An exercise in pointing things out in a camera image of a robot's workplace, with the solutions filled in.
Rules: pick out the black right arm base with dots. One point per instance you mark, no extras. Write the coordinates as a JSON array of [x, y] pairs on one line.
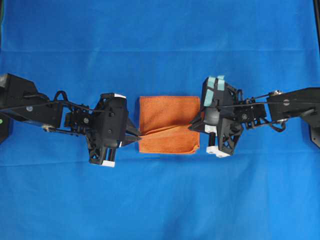
[[314, 132]]

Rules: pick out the blue tablecloth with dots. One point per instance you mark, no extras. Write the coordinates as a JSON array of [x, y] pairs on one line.
[[268, 190]]

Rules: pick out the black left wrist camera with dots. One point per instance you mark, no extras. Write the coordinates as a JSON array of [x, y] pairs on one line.
[[112, 100]]

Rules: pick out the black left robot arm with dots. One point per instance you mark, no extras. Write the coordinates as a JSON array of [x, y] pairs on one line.
[[21, 101]]

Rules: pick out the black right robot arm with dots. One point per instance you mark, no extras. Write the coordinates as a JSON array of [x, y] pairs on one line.
[[303, 103]]

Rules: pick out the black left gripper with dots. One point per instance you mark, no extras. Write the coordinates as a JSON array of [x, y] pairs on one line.
[[104, 130]]

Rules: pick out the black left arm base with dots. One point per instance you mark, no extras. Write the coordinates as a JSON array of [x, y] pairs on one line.
[[5, 128]]

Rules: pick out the right wrist camera with tape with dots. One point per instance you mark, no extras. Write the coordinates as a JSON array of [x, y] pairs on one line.
[[217, 92]]

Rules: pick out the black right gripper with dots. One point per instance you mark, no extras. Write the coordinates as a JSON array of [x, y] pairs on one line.
[[225, 128]]

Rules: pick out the orange towel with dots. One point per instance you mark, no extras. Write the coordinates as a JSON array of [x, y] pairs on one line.
[[164, 124]]

